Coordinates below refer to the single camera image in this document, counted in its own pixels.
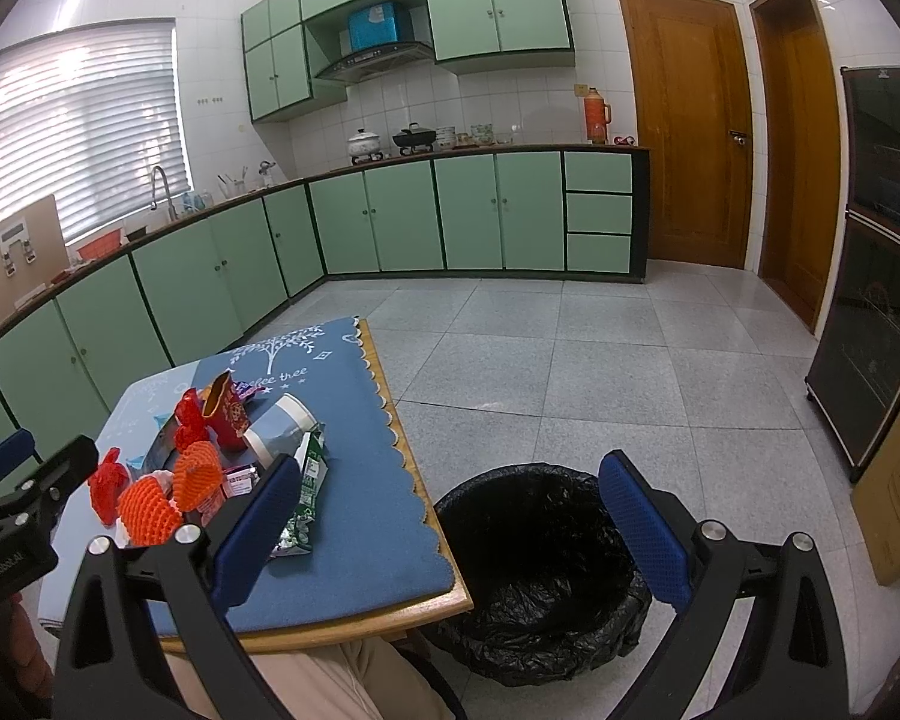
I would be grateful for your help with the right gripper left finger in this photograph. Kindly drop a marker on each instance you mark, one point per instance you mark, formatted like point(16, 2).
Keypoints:
point(246, 529)

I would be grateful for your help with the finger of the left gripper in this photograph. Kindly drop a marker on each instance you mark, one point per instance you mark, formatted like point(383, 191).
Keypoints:
point(59, 477)
point(14, 450)

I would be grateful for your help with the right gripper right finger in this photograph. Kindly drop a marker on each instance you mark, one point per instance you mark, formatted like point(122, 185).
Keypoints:
point(661, 557)

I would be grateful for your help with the red plastic bag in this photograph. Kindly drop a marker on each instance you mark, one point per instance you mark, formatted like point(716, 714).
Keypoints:
point(106, 485)
point(190, 424)

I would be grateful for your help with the orange foam fruit net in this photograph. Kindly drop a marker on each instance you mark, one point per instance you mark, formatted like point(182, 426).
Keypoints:
point(196, 476)

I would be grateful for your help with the green white snack wrapper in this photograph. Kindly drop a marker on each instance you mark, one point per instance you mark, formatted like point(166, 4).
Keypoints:
point(296, 537)

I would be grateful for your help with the blue white paper cup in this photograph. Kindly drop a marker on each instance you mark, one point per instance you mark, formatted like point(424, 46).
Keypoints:
point(279, 429)

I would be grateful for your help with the red gold paper bag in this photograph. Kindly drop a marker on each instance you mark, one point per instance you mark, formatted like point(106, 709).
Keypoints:
point(223, 411)

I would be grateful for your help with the black trash bin with bag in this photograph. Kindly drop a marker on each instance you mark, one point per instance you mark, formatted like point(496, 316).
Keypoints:
point(555, 590)

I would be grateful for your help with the kitchen faucet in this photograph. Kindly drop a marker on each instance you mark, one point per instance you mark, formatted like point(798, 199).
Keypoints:
point(160, 192)

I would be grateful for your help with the green lower kitchen cabinets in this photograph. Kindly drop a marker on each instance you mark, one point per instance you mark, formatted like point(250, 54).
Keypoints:
point(205, 283)

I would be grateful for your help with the green kitchen cabinets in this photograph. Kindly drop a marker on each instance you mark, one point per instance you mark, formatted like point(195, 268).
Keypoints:
point(286, 43)
point(205, 283)

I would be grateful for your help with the green upper kitchen cabinets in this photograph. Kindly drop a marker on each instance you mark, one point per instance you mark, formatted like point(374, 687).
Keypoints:
point(286, 43)

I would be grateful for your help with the person's hand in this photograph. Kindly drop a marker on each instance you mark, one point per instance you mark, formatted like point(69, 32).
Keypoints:
point(20, 648)

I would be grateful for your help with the person's beige trousers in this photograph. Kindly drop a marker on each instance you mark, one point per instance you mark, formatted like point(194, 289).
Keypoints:
point(365, 678)

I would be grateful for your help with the cardboard box on counter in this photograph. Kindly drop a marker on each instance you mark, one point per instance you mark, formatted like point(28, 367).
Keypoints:
point(32, 254)

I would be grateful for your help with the red basin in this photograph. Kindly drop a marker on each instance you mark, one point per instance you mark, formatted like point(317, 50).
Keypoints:
point(102, 246)

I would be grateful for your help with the black glass cabinet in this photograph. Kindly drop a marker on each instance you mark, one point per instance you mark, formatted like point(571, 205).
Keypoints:
point(854, 378)

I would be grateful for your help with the window blinds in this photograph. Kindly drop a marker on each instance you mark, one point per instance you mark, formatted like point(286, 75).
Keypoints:
point(84, 115)

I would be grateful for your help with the white cooking pot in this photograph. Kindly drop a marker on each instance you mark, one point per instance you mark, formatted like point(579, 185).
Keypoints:
point(364, 147)

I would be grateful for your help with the orange thermos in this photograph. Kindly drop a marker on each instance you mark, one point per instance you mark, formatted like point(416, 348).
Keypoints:
point(598, 117)

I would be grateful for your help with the right wooden door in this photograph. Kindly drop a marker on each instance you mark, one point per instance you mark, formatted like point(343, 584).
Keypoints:
point(803, 153)

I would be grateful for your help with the wooden door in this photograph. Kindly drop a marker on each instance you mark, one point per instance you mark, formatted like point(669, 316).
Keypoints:
point(803, 153)
point(693, 108)

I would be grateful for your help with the black wok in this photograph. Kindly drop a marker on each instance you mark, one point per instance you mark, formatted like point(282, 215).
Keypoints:
point(414, 139)

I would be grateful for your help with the range hood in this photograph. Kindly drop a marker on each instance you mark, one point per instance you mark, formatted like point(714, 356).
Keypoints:
point(374, 61)

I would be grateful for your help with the left wooden door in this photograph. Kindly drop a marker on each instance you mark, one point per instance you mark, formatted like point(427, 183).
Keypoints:
point(693, 108)

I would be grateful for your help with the blue box on hood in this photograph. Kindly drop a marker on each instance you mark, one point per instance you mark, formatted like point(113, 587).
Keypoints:
point(378, 25)

